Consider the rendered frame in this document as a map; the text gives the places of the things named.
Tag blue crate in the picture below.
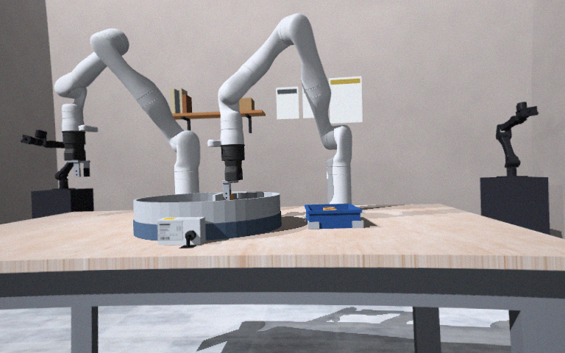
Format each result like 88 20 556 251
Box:
305 204 362 229

